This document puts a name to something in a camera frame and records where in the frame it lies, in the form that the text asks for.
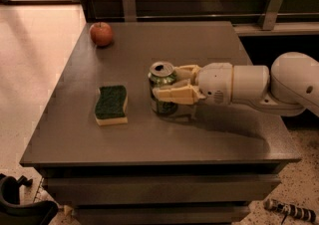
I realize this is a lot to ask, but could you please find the black chair base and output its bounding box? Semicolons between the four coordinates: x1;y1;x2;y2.
0;173;58;225

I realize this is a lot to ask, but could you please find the green soda can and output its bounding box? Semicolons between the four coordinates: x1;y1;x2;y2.
148;61;177;115

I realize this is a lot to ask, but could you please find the red apple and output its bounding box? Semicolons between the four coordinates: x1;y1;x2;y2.
89;22;114;47

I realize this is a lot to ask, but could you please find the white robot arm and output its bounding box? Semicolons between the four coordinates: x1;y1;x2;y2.
153;52;319;116

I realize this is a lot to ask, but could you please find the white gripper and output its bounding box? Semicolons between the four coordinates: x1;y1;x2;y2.
153;63;233;106

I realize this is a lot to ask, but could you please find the left metal bracket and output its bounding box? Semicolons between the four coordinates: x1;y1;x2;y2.
122;0;137;22

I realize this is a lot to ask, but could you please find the black and white striped tool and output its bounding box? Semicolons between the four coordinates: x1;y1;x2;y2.
263;198;319;224

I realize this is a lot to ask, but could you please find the green and yellow sponge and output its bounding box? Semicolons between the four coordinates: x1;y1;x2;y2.
95;86;128;126

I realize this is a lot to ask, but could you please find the right metal bracket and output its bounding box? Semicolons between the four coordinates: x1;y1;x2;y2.
258;0;284;31

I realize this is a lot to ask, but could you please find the grey cabinet with drawers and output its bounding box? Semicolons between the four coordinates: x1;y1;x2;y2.
21;22;300;225

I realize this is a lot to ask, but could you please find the metal bracket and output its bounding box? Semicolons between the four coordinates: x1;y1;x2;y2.
122;0;137;22
258;0;284;31

